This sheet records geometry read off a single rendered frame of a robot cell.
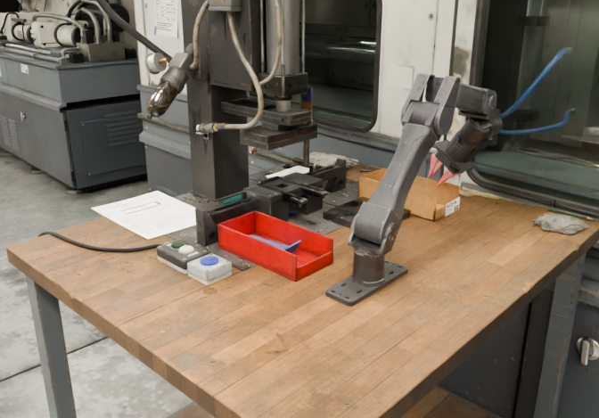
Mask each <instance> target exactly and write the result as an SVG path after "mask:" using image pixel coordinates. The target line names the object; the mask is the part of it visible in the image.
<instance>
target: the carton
mask: <svg viewBox="0 0 599 418"><path fill-rule="evenodd" d="M386 171H387V168H380V169H377V170H375V171H373V172H370V173H367V174H364V175H362V176H360V177H359V182H358V198H360V197H362V196H364V197H366V198H370V197H371V195H372V194H373V193H374V192H375V190H376V189H377V187H378V186H379V184H380V183H381V181H382V179H383V177H384V175H385V173H386ZM438 182H439V181H438V180H434V179H430V178H426V177H422V176H416V177H415V180H414V182H413V184H412V186H411V189H410V191H409V193H408V195H407V198H406V203H405V207H404V209H410V210H411V214H410V215H412V216H415V217H420V218H423V219H427V220H430V221H433V222H435V221H437V220H439V219H441V218H443V217H446V216H447V215H449V214H451V213H453V212H455V211H457V210H459V205H460V197H459V189H460V185H456V184H449V183H443V184H442V185H440V186H437V184H438Z"/></svg>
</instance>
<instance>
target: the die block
mask: <svg viewBox="0 0 599 418"><path fill-rule="evenodd" d="M293 194H295V195H298V196H300V197H303V198H306V199H307V200H308V202H307V203H304V204H302V205H301V207H300V208H299V207H297V206H295V205H293V204H291V203H289V202H286V201H283V197H282V198H279V199H276V200H273V201H267V200H264V199H261V198H259V197H256V196H253V195H250V194H247V197H253V198H256V199H257V204H258V207H257V210H256V211H258V212H261V213H264V214H267V215H269V216H271V217H276V218H278V219H281V220H283V221H286V222H288V209H292V210H295V211H298V212H300V213H303V214H306V215H307V214H310V213H313V212H315V211H318V210H320V209H322V208H323V198H319V197H315V196H311V195H308V194H305V193H303V190H302V191H299V192H296V193H293Z"/></svg>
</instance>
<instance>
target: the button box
mask: <svg viewBox="0 0 599 418"><path fill-rule="evenodd" d="M46 234H50V235H52V236H55V237H58V238H60V239H62V240H64V241H66V242H69V243H72V244H75V245H77V246H80V247H83V248H86V249H90V250H99V251H108V252H135V251H141V250H150V249H155V248H156V251H157V256H158V260H159V261H161V262H163V263H165V264H167V265H169V266H172V267H173V268H175V269H176V270H178V271H180V272H182V273H184V274H187V273H189V272H188V270H187V263H188V262H190V261H193V260H195V259H197V258H201V257H204V256H206V255H209V252H208V251H206V250H204V249H202V248H200V247H197V246H195V245H193V244H191V243H189V242H186V241H184V240H182V239H178V240H175V241H173V242H184V243H185V245H190V246H193V251H191V252H187V253H183V252H181V251H180V248H179V249H174V248H172V247H171V243H172V242H165V243H164V244H153V245H149V246H143V247H138V248H128V249H119V248H103V247H96V246H92V245H87V244H84V243H81V242H76V241H73V240H71V239H69V238H67V237H65V236H63V235H60V234H57V233H54V232H43V233H41V234H40V235H39V236H43V235H46ZM39 236H38V237H39Z"/></svg>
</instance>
